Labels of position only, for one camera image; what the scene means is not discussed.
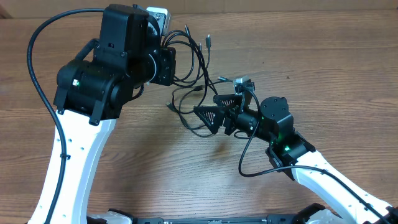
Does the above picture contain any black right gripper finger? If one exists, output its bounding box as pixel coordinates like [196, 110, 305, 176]
[193, 106, 227, 134]
[213, 94, 242, 108]

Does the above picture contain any black USB-C cable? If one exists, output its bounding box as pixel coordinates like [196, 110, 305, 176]
[170, 34, 234, 116]

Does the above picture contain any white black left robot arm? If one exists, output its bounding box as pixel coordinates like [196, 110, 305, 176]
[30, 4, 175, 223]

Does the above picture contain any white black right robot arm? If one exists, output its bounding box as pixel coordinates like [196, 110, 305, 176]
[193, 91, 397, 223]

